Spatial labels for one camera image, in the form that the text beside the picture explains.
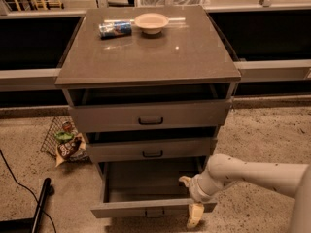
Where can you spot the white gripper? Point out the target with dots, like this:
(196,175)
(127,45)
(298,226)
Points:
(195,188)

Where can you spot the grey bottom drawer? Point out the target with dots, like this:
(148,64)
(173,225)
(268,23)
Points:
(148,188)

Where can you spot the green snack bag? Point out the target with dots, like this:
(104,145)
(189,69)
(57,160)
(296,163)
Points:
(63,136)

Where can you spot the small red can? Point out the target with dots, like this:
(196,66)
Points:
(67,126)

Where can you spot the grey drawer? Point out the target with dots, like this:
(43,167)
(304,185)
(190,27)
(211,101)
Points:
(148,188)
(144,116)
(154,149)

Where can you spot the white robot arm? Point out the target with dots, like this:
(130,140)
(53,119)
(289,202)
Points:
(223,171)

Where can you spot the grey drawer cabinet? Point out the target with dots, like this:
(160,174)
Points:
(186,61)

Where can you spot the blue soda can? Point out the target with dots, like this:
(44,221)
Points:
(115,29)

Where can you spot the black stand leg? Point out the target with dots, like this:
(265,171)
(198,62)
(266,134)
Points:
(29,225)

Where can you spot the black wire basket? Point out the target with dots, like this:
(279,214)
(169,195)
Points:
(50,143)

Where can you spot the brown snack bag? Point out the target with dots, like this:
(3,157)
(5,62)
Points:
(66,150)

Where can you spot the grey top drawer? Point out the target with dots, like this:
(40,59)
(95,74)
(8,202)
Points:
(144,116)

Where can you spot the grey metal railing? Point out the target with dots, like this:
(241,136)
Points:
(251,72)

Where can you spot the grey middle drawer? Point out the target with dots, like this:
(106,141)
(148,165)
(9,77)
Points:
(154,149)

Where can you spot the white bowl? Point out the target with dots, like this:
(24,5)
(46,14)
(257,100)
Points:
(151,23)

